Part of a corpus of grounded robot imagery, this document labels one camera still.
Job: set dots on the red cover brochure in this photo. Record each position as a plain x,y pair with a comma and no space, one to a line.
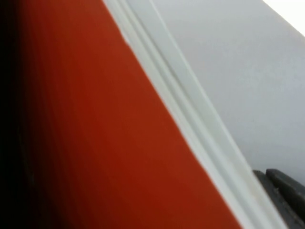
107,119

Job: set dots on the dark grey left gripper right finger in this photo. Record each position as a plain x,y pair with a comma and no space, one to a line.
290,190

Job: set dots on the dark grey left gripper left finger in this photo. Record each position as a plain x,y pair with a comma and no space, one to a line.
281,210

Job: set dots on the AgileX robot cover brochure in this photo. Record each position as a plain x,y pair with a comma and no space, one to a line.
238,83

